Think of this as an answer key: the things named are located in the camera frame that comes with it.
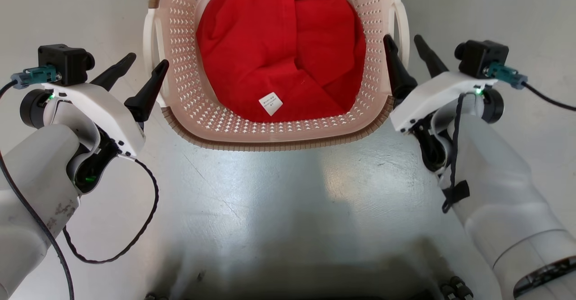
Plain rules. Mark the red garment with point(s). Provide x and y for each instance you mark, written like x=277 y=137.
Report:
x=270 y=52

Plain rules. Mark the teal left camera connector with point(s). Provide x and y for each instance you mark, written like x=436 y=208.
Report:
x=38 y=74

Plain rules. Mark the white garment care label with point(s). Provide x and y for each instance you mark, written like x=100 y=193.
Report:
x=271 y=104

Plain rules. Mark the beige perforated laundry basket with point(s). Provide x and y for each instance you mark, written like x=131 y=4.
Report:
x=198 y=111

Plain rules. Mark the teal right camera connector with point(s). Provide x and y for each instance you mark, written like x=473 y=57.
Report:
x=506 y=73

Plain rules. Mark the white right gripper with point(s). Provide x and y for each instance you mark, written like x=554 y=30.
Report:
x=432 y=95

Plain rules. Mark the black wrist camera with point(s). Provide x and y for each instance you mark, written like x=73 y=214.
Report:
x=481 y=57
x=63 y=61

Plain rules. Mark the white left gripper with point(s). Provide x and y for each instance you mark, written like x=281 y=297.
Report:
x=108 y=111

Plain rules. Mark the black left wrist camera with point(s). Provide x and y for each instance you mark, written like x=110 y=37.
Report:
x=63 y=61

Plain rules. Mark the dark robot base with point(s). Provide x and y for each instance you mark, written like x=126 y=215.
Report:
x=455 y=288

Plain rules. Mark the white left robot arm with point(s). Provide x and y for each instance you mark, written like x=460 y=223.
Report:
x=36 y=178

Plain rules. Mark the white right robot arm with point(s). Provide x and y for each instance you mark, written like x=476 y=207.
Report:
x=495 y=187

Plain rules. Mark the teal camera connector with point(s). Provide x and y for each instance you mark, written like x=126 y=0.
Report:
x=38 y=74
x=506 y=73

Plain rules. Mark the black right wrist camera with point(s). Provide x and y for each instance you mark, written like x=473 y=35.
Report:
x=481 y=57

